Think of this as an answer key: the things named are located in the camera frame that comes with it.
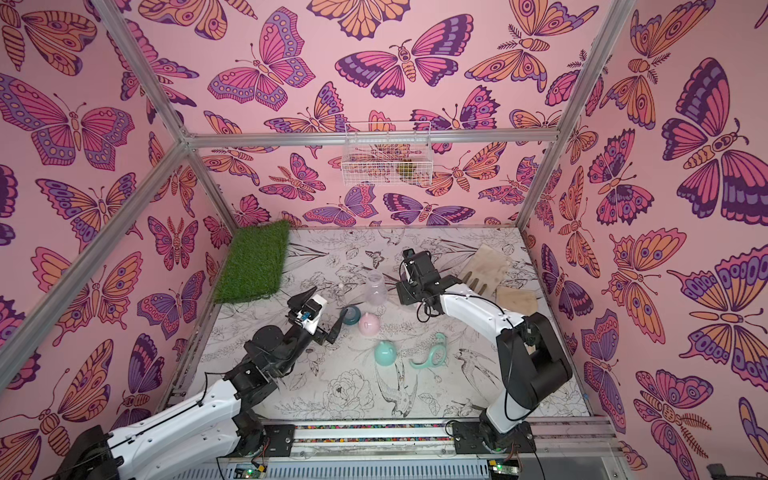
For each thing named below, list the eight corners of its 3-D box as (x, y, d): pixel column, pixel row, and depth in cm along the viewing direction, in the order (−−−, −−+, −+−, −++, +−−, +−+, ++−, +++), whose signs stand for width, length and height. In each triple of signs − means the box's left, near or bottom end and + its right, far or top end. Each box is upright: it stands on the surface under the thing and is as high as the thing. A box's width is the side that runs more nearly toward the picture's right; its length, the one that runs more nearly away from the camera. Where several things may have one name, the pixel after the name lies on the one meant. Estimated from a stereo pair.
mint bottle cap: (371, 358, 89) (370, 352, 86) (382, 343, 92) (382, 336, 89) (387, 369, 87) (387, 363, 83) (398, 353, 90) (398, 347, 87)
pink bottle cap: (358, 336, 93) (357, 331, 90) (360, 318, 97) (359, 313, 94) (379, 336, 93) (378, 331, 90) (379, 318, 97) (379, 313, 94)
